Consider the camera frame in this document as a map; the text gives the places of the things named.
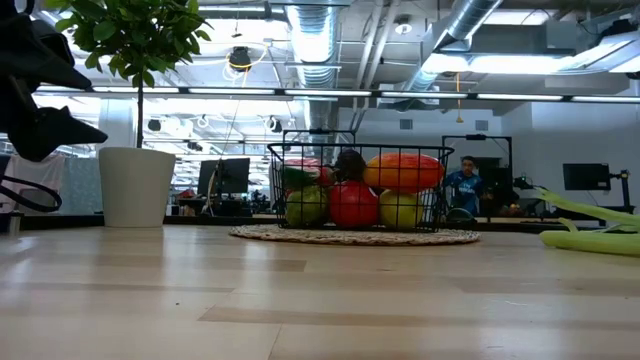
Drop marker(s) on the long red pepper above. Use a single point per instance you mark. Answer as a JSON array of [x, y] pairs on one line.
[[326, 176]]

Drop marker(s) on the black ceiling camera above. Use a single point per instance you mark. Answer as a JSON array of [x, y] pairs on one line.
[[240, 59]]

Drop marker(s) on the round silver ceiling duct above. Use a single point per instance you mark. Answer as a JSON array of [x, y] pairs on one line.
[[315, 45]]

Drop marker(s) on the watermelon slice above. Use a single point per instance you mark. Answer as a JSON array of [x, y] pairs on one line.
[[300, 177]]

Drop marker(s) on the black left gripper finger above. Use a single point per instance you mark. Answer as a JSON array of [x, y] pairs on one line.
[[45, 135], [35, 55]]

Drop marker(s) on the green celery stalk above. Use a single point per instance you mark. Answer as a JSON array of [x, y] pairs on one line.
[[590, 242]]

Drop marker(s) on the black metal frame stand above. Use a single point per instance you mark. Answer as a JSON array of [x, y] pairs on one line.
[[475, 136]]

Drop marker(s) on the black monitor on arm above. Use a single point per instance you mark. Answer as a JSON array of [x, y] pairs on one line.
[[585, 176]]

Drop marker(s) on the green speckled pear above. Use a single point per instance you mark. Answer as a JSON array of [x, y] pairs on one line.
[[306, 210]]

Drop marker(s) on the round woven placemat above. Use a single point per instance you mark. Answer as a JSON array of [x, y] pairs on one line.
[[260, 235]]

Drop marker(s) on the person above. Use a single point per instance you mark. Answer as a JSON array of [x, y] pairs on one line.
[[465, 187]]

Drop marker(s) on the yellow-green pear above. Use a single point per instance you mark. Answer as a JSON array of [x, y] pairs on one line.
[[400, 210]]

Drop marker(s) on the round red fruit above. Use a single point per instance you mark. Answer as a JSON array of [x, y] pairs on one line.
[[353, 205]]

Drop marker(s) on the pale pink cloth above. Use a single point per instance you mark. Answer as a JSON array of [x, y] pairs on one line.
[[45, 170]]

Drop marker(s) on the slanted silver ceiling duct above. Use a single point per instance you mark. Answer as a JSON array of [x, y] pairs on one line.
[[465, 17]]

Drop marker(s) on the white plant pot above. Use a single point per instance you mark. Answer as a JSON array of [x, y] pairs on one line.
[[135, 190]]

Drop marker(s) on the black aluminium table frame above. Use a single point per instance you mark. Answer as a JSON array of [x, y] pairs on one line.
[[200, 220]]

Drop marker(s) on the dark green dome object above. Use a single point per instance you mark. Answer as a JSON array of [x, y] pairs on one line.
[[461, 216]]

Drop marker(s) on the green leafy plant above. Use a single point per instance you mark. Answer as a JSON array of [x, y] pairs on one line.
[[135, 30]]

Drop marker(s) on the black computer monitor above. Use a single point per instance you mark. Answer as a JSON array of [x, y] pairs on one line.
[[232, 175]]

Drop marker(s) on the orange red mango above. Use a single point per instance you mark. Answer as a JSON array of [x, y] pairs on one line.
[[402, 172]]

